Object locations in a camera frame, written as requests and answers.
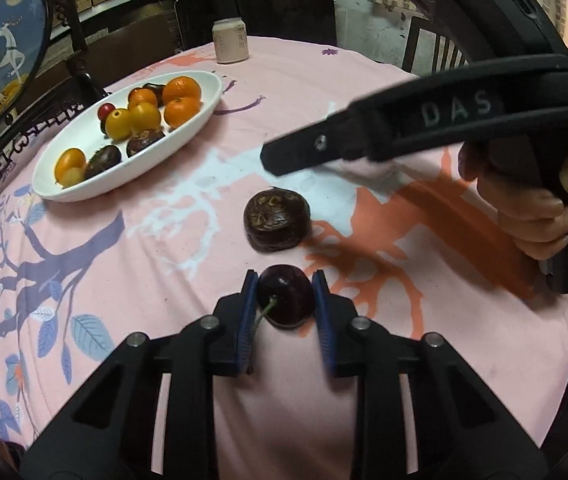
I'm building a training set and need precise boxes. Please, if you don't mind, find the dark wrinkled fruit rear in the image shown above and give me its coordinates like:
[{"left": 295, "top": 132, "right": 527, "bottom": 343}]
[{"left": 84, "top": 145, "right": 121, "bottom": 180}]

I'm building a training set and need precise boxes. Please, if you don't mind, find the dark wooden chair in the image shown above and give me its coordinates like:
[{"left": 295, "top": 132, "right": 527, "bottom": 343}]
[{"left": 401, "top": 16, "right": 467, "bottom": 77}]

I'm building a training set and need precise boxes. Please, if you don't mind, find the large orange tomato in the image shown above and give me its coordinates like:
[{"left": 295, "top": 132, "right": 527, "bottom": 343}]
[{"left": 54, "top": 148, "right": 86, "bottom": 184}]

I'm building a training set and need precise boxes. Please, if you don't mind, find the large orange mandarin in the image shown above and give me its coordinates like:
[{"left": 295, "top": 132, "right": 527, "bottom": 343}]
[{"left": 162, "top": 76, "right": 201, "bottom": 105}]

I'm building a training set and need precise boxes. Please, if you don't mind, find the dark cherry with stem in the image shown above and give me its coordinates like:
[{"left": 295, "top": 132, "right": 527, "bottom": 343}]
[{"left": 253, "top": 264, "right": 316, "bottom": 334}]

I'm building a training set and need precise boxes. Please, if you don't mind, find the small white can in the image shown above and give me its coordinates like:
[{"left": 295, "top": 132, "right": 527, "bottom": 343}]
[{"left": 212, "top": 18, "right": 249, "bottom": 64}]

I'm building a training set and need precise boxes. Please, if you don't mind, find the left tan longan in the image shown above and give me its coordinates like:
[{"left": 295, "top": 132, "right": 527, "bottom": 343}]
[{"left": 60, "top": 167, "right": 84, "bottom": 188}]

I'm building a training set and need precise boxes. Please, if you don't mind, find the person's right hand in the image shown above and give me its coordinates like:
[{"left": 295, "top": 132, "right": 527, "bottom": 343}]
[{"left": 458, "top": 143, "right": 568, "bottom": 261}]

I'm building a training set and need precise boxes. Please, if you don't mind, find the orange yellow tomato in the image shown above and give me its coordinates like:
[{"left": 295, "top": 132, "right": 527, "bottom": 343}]
[{"left": 104, "top": 108, "right": 132, "bottom": 142}]

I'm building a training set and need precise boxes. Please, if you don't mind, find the dark wrinkled passion fruit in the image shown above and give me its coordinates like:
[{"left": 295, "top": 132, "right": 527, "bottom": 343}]
[{"left": 243, "top": 188, "right": 312, "bottom": 252}]

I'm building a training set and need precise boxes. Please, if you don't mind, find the white oval plate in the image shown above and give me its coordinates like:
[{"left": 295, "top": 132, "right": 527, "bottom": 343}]
[{"left": 31, "top": 70, "right": 223, "bottom": 203}]

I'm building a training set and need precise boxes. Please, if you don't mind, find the black carved screen stand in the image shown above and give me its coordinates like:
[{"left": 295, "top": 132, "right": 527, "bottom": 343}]
[{"left": 0, "top": 0, "right": 106, "bottom": 192}]

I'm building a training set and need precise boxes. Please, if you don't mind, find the pink floral tablecloth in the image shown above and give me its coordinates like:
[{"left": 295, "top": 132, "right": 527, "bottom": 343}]
[{"left": 0, "top": 38, "right": 568, "bottom": 445}]

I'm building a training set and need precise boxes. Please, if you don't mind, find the dark wrinkled fruit middle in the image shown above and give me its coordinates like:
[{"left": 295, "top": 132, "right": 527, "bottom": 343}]
[{"left": 126, "top": 129, "right": 165, "bottom": 157}]

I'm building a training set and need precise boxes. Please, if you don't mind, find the small kumquat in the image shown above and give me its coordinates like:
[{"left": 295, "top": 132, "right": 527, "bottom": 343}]
[
  {"left": 128, "top": 88, "right": 158, "bottom": 110},
  {"left": 163, "top": 96, "right": 200, "bottom": 129}
]

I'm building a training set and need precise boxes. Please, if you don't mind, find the red tomato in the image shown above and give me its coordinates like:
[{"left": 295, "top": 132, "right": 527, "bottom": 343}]
[{"left": 98, "top": 103, "right": 116, "bottom": 122}]

